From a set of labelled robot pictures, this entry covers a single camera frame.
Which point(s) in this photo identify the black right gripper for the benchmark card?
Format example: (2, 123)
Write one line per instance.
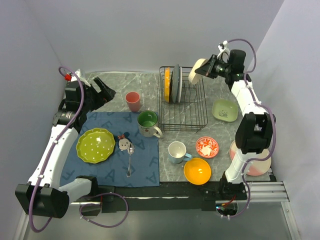
(207, 69)

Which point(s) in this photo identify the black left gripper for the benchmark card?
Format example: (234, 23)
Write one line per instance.
(106, 93)

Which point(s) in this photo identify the teal rim white plate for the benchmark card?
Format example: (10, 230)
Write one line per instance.
(180, 84)

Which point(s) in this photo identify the blue floral plate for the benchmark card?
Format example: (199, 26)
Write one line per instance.
(175, 82)

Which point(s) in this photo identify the orange polka dot plate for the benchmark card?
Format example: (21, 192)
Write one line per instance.
(167, 82)

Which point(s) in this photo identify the green square panda dish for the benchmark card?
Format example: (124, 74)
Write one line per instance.
(225, 110)

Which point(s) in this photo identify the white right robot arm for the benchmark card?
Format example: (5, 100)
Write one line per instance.
(256, 131)

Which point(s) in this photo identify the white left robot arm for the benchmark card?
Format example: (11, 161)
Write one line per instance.
(43, 195)

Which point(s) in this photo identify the red white patterned dish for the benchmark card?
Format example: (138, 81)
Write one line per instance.
(207, 147)

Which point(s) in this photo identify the pink plastic cup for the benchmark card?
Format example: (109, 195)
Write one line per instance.
(133, 101)

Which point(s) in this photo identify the green-inside floral mug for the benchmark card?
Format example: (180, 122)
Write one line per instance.
(148, 124)

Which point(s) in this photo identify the cartoon mouse spoon rest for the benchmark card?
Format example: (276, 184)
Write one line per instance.
(123, 141)

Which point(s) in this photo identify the green polka dot plate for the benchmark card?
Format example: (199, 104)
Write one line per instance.
(95, 145)

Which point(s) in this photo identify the silver spoon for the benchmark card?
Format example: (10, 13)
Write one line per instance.
(130, 151)

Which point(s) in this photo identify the blue letter-print cloth mat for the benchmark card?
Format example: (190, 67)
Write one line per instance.
(113, 171)

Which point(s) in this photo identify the light blue mug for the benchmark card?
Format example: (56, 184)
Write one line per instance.
(177, 152)

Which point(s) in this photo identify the orange bowl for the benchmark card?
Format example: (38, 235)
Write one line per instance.
(197, 171)

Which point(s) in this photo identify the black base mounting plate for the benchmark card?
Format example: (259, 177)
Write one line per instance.
(177, 195)

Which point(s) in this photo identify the pink white round plate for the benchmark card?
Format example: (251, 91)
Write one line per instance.
(257, 168)

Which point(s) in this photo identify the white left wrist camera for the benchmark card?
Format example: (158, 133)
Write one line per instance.
(70, 77)

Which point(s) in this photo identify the black wire dish rack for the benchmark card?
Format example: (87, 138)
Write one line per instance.
(188, 114)

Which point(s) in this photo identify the aluminium rail frame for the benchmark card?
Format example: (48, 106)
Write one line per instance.
(267, 192)

